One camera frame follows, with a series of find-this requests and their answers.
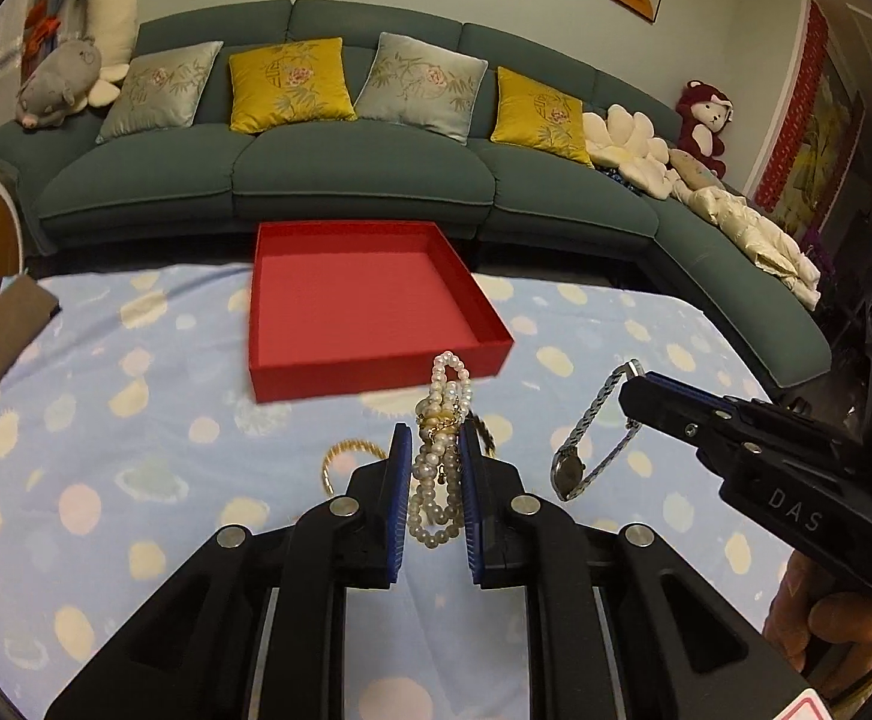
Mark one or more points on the dark green sectional sofa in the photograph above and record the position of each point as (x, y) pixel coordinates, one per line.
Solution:
(75, 191)

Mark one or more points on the grey floral cushion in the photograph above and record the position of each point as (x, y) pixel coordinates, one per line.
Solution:
(161, 91)
(414, 83)

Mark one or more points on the yellow floral cushion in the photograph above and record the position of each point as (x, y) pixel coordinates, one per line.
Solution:
(289, 83)
(532, 115)

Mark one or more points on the yellow floral cushion left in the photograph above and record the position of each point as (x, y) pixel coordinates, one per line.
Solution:
(289, 83)

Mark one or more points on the beige small pillow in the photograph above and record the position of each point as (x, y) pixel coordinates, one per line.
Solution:
(692, 172)

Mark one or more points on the yellow floral cushion right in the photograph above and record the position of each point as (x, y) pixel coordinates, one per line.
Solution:
(532, 115)

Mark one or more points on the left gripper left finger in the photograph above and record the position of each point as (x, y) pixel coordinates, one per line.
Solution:
(253, 626)

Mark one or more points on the grey floral cushion left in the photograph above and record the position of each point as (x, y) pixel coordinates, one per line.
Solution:
(161, 91)

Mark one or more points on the blue planet-print tablecloth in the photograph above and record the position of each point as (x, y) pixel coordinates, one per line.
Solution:
(129, 434)

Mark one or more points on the grey plush pig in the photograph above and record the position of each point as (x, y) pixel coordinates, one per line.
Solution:
(59, 86)

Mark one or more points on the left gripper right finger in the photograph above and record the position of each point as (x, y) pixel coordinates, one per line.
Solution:
(619, 625)

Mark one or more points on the person's right hand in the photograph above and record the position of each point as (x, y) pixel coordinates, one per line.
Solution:
(806, 606)

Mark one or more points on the white flower cushion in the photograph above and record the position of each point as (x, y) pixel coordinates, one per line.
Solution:
(626, 141)

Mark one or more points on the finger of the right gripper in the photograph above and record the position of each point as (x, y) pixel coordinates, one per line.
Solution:
(673, 408)

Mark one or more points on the grey floral cushion right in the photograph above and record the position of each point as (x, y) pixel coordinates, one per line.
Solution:
(414, 83)

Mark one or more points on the red plush monkey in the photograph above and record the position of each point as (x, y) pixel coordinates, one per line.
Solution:
(705, 112)

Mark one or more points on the red jewelry tray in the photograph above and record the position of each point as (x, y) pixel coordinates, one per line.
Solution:
(346, 307)

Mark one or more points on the cream quilted blanket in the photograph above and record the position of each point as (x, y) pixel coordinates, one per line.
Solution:
(766, 244)

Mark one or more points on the white plush cow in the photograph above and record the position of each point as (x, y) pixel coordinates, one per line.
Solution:
(113, 26)

